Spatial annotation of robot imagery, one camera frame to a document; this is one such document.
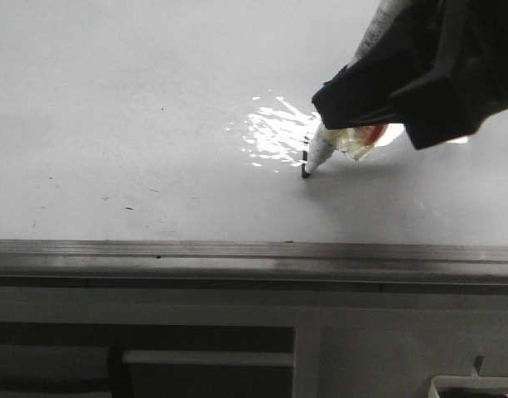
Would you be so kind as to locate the white taped whiteboard marker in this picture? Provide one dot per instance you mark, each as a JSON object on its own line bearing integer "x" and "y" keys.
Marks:
{"x": 355, "y": 142}

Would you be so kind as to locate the white marker tray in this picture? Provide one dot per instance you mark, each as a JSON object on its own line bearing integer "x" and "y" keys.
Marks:
{"x": 474, "y": 385}

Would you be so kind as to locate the white whiteboard with metal frame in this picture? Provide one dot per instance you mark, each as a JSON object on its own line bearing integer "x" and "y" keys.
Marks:
{"x": 164, "y": 139}

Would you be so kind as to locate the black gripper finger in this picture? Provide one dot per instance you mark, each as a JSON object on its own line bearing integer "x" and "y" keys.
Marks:
{"x": 398, "y": 46}
{"x": 468, "y": 79}

